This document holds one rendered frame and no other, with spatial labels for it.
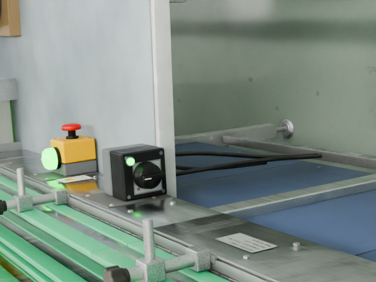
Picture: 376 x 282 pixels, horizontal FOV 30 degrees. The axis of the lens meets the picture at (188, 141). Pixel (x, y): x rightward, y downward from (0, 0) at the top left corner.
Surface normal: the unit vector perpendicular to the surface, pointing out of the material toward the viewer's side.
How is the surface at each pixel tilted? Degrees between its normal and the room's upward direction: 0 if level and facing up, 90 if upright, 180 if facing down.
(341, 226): 90
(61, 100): 0
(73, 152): 90
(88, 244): 90
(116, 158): 0
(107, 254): 90
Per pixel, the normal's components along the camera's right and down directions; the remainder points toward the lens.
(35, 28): -0.85, 0.12
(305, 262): -0.06, -0.99
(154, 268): 0.52, 0.09
